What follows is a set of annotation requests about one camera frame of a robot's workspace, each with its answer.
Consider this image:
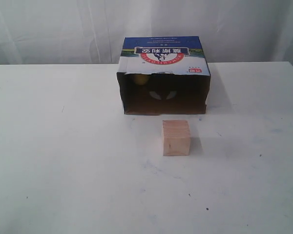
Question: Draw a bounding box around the white backdrop curtain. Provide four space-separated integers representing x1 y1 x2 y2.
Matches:
0 0 293 64

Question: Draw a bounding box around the yellow tennis ball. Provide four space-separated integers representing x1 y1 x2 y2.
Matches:
132 74 149 86

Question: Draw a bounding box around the blue white cardboard box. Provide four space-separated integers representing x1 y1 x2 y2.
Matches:
116 36 211 115

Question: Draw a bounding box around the light wooden cube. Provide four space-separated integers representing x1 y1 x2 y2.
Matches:
162 120 191 156

